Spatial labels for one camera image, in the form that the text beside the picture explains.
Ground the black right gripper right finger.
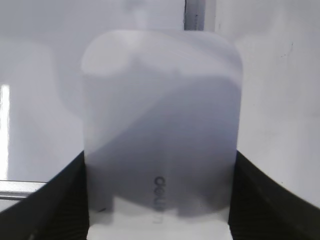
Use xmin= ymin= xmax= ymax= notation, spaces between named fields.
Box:
xmin=228 ymin=152 xmax=320 ymax=240

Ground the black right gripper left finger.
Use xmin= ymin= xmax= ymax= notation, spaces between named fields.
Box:
xmin=0 ymin=152 xmax=90 ymax=240

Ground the white board eraser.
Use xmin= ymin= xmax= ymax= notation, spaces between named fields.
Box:
xmin=81 ymin=30 xmax=243 ymax=240

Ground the white board with grey frame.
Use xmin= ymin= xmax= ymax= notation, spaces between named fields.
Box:
xmin=0 ymin=0 xmax=217 ymax=201

